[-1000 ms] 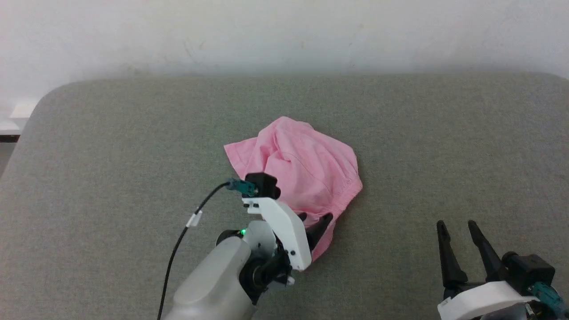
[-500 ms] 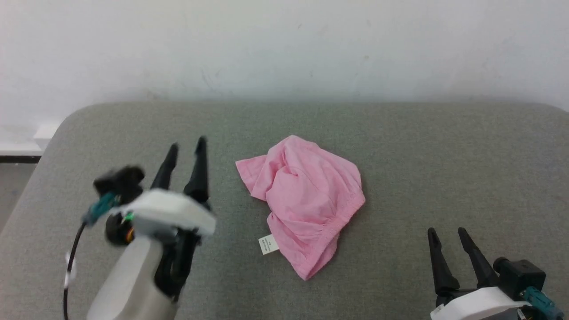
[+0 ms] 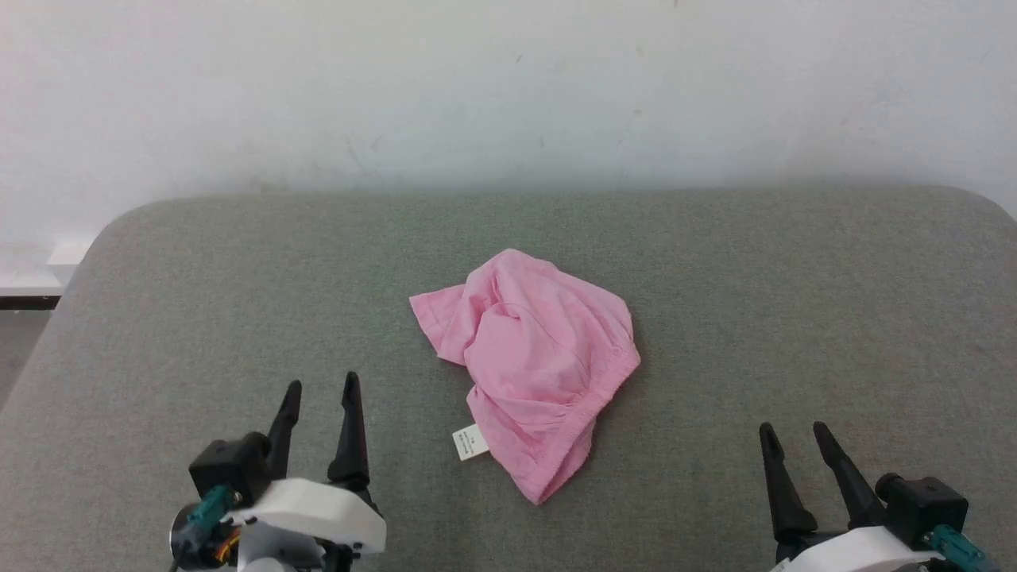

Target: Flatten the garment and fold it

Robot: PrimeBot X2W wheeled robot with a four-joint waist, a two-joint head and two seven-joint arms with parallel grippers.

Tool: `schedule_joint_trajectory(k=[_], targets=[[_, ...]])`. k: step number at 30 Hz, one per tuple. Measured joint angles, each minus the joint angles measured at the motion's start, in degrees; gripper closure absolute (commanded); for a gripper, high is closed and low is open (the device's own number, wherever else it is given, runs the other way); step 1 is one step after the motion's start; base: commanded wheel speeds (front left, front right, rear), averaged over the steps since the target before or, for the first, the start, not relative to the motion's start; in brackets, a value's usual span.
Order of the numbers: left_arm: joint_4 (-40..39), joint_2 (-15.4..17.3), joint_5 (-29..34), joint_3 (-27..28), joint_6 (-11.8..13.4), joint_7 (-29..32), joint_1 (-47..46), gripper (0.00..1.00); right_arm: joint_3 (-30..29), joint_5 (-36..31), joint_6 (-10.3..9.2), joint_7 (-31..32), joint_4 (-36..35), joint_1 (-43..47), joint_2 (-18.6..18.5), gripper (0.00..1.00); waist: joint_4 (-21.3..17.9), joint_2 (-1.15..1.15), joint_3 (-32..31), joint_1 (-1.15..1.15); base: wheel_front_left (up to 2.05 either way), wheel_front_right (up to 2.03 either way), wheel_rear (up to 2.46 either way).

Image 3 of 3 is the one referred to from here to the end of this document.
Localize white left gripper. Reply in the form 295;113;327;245
225;371;388;572

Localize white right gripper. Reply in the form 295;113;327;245
759;421;940;572

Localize pink garment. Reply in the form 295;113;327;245
409;249;642;506

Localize grey fabric sofa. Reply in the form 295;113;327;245
0;187;1017;572

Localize teal-plug left camera cable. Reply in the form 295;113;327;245
168;486;241;572

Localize teal-plug camera cable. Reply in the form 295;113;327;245
168;486;241;572
922;524;999;572

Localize teal-plug right camera cable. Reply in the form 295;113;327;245
922;524;999;572

